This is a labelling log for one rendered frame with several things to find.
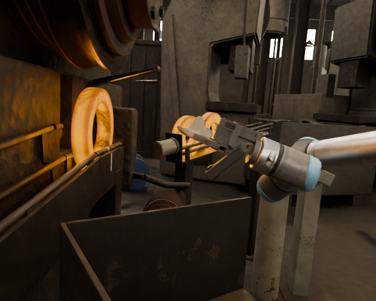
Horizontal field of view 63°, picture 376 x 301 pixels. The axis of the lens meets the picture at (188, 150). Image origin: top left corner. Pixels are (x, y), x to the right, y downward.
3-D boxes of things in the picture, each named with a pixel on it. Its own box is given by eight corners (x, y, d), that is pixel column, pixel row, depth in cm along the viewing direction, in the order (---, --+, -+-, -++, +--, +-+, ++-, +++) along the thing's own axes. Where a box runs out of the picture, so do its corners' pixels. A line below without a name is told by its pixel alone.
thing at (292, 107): (292, 160, 539) (299, 97, 523) (341, 175, 435) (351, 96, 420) (265, 160, 522) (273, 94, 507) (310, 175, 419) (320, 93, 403)
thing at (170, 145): (149, 157, 105) (149, 140, 104) (167, 153, 112) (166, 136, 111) (162, 160, 102) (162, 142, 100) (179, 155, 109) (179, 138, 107)
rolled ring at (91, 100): (115, 90, 76) (101, 89, 76) (88, 85, 57) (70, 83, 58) (113, 164, 78) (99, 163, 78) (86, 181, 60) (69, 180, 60)
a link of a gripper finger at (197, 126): (184, 109, 80) (216, 122, 80) (175, 131, 80) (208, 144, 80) (182, 109, 76) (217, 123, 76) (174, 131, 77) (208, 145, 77)
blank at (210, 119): (196, 113, 121) (203, 114, 119) (217, 110, 133) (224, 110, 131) (196, 152, 124) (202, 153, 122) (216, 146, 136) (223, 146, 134)
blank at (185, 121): (170, 117, 109) (178, 117, 107) (196, 113, 121) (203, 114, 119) (170, 159, 112) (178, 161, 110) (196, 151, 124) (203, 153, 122)
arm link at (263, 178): (292, 187, 98) (313, 172, 87) (270, 211, 93) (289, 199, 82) (270, 166, 99) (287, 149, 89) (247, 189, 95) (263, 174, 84)
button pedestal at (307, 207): (286, 306, 132) (303, 164, 123) (273, 276, 156) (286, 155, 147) (324, 309, 131) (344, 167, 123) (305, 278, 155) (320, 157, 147)
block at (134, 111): (93, 189, 90) (95, 106, 87) (102, 182, 98) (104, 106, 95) (129, 191, 90) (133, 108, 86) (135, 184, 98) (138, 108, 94)
